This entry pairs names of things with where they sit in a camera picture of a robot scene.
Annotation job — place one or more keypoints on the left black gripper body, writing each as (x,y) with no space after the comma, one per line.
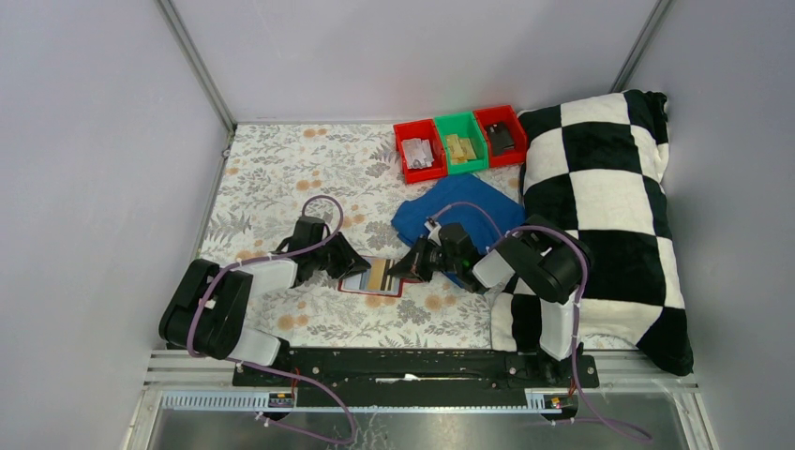
(329,258)

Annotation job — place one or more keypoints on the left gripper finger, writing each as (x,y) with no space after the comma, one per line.
(350,270)
(344,252)

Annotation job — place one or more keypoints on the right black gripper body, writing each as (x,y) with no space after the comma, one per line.
(441,262)

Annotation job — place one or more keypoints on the red leather card holder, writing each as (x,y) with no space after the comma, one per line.
(356,284)

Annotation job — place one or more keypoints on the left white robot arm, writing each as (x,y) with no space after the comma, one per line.
(208,309)

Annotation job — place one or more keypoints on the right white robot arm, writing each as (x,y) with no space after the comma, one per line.
(552,263)

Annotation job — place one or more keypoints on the gold card right sleeve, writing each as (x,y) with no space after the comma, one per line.
(378,279)

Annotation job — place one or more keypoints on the gold cards in bin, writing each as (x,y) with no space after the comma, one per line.
(459,149)

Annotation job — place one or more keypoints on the silver cards in bin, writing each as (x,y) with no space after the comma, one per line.
(417,153)

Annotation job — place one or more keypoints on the black cards in bin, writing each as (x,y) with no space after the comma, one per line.
(500,139)

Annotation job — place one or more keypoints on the blue folded cloth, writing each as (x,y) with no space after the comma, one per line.
(484,212)

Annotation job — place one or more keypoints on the floral patterned table mat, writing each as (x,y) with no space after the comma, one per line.
(349,175)

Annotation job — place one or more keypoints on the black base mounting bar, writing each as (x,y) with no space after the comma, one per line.
(418,378)

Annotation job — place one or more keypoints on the right red plastic bin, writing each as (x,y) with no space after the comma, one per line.
(506,114)

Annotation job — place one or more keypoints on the red plastic bin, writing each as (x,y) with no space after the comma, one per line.
(506,114)
(422,129)

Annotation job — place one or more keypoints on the left red plastic bin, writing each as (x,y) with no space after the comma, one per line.
(422,129)

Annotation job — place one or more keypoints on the green plastic bin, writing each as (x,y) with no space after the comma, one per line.
(464,125)

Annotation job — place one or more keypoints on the black white checkered pillow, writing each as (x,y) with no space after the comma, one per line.
(594,168)

